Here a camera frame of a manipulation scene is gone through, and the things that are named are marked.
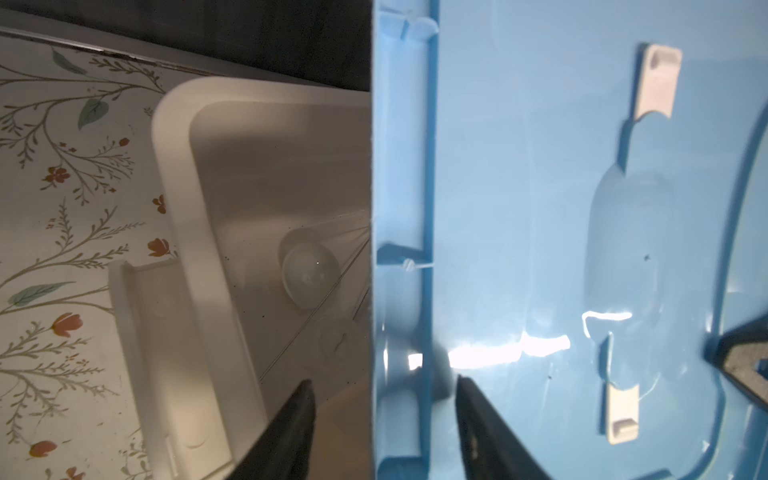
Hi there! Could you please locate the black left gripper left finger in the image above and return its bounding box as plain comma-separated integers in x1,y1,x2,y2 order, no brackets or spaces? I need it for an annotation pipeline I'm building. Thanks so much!
227,379,316,480

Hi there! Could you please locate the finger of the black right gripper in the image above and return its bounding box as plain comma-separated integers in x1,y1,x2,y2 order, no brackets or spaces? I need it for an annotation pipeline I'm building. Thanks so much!
713,315,767,410

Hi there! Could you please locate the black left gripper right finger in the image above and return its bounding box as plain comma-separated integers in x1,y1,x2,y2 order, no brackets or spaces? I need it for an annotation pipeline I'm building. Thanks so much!
455,376,549,480

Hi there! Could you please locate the white plastic storage bin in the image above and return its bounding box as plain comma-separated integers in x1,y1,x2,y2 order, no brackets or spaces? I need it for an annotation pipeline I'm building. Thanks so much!
108,77,373,479

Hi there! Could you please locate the white porcelain mortar bowl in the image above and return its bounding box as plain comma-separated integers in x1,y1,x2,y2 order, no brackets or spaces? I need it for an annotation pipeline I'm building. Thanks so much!
281,243,341,310

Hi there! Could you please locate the blue plastic bin lid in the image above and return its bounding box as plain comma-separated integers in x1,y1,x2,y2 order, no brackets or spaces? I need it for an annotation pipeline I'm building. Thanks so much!
371,1,767,479

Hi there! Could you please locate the clear glass bottle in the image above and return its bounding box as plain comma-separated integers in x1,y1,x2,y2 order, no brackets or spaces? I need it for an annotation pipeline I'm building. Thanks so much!
319,320,362,362

